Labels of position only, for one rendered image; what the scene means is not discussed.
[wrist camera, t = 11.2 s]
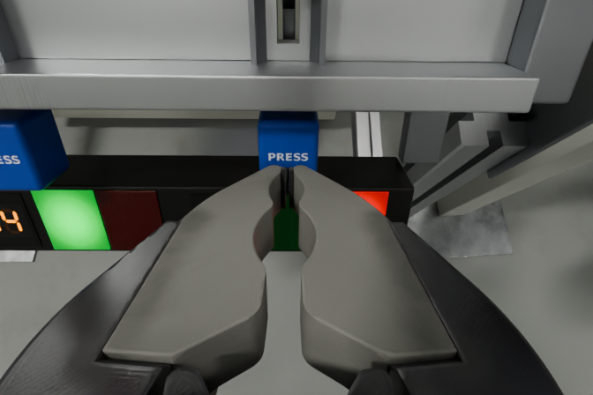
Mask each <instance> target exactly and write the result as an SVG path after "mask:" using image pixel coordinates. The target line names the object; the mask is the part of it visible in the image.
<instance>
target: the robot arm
mask: <svg viewBox="0 0 593 395"><path fill-rule="evenodd" d="M288 182H289V209H294V211H295V212H296V213H297V215H298V216H299V236H298V246H299V249H300V250H301V251H302V252H303V253H304V254H305V255H306V257H307V258H308V259H307V261H306V262H305V263H304V264H303V266H302V269H301V296H300V327H301V342H302V354H303V357H304V359H305V360H306V362H307V363H308V364H309V365H310V366H312V367H313V368H315V369H316V370H318V371H320V372H321V373H323V374H325V375H326V376H328V377H330V378H332V379H333V380H334V381H336V382H337V383H339V384H341V385H343V386H344V387H346V388H347V389H348V390H349V393H348V394H347V395H564V394H563V392H562V390H561V389H560V388H559V386H558V384H557V383H556V381H555V379H554V378H553V376H552V374H551V373H550V371H549V370H548V368H546V366H545V365H544V363H543V361H542V360H541V359H540V357H539V356H538V354H537V353H536V351H535V350H534V349H533V347H532V346H531V345H530V343H529V342H528V341H527V340H526V339H525V338H524V336H523V335H522V334H521V332H520V331H519V330H518V329H517V328H516V327H515V325H514V324H513V323H512V322H511V321H510V320H509V318H508V317H507V316H506V315H505V314H504V313H503V312H502V311H501V310H500V309H499V308H498V307H497V306H496V305H495V304H494V303H493V302H492V301H491V300H490V299H489V298H488V297H487V296H486V295H485V294H484V293H483V292H482V291H481V290H480V289H478V288H477V287H476V286H475V285H474V284H473V283H472V282H470V281H469V280H468V279H467V278H466V277H465V276H463V275H462V274H461V273H460V272H459V271H458V270H457V269H455V268H454V267H453V266H452V265H451V264H450V263H448V262H447V261H446V260H445V259H444V258H443V257H442V256H441V255H440V254H439V253H438V252H437V251H436V250H434V249H433V248H432V247H431V246H430V245H429V244H428V243H426V242H425V241H424V240H423V239H422V238H421V237H420V236H418V235H417V234H416V233H415V232H414V231H413V230H411V229H410V228H409V227H408V226H407V225H406V224H404V223H403V222H391V221H390V220H389V219H388V218H387V217H386V216H385V215H384V214H382V213H381V212H380V211H379V210H378V209H376V208H375V207H374V206H373V205H371V204H370V203H369V202H367V201H366V200H364V199H363V198H362V197H360V196H358V195H357V194H356V193H354V192H353V191H351V190H349V189H347V188H345V187H343V186H341V185H340V184H339V183H336V182H334V181H332V180H330V179H329V178H327V177H325V176H323V175H321V174H320V173H318V172H316V171H314V170H312V169H310V168H308V167H306V166H304V165H297V166H295V167H293V168H284V167H281V166H278V165H271V166H268V167H266V168H263V169H261V170H260V171H258V172H256V173H254V174H253V175H250V176H248V177H246V178H244V179H243V180H241V181H239V182H237V183H234V184H232V185H230V186H229V187H227V188H225V189H223V190H221V191H219V192H217V193H215V194H214V195H212V196H211V197H209V198H208V199H206V200H205V201H204V202H202V203H201V204H199V205H198V206H196V207H195V208H194V209H193V210H192V211H190V212H189V213H188V214H187V215H185V216H184V217H183V218H182V219H181V220H180V221H166V222H165V223H164V224H163V225H161V226H160V227H159V228H157V229H156V230H155V231H154V232H153V233H152V234H150V235H149V236H148V237H147V238H146V239H145V240H143V241H142V242H141V243H139V244H138V245H137V246H136V247H135V248H133V249H132V250H131V251H129V252H128V253H127V254H126V255H124V256H123V257H122V258H121V259H119V260H118V261H117V262H116V263H114V264H113V265H112V266H110V268H109V269H108V270H107V271H105V272H104V273H103V274H101V275H100V276H99V277H98V278H96V279H95V280H94V281H93V282H91V283H90V284H89V285H88V286H86V287H85V288H84V289H83V290H81V291H80V292H79V293H78V294H77V295H75V296H74V297H73V298H72V299H71V300H70V301H69V302H67V303H66V304H65V305H64V306H63V307H62V308H61V309H60V310H59V311H58V312H57V313H56V314H55V315H54V316H53V317H52V318H51V319H50V320H49V321H48V322H47V323H46V324H45V325H44V326H43V327H42V328H41V329H40V331H39V332H38V333H37V334H36V335H35V336H34V337H33V338H32V340H31V341H30V342H29V343H28V344H27V345H26V347H25V348H24V349H23V350H22V352H21V353H20V354H19V356H18V357H17V358H16V359H15V361H14V362H13V363H12V364H11V366H10V367H9V368H8V369H7V370H6V372H5V373H4V375H3V376H2V377H1V379H0V395H216V393H217V390H218V387H219V386H221V385H222V384H225V383H226V382H228V381H229V380H231V379H232V378H234V377H236V376H238V375H240V374H242V373H243V372H245V371H246V370H248V369H250V368H252V367H253V366H255V365H256V364H257V363H258V362H259V361H260V359H261V358H262V356H263V353H264V349H265V341H266V328H267V320H268V314H267V293H266V267H265V265H264V264H263V263H262V261H263V259H264V258H265V256H266V255H267V254H268V253H269V252H270V251H271V250H272V249H273V247H274V217H275V216H276V214H277V213H278V212H279V211H280V210H281V209H285V207H286V198H287V189H288Z"/></svg>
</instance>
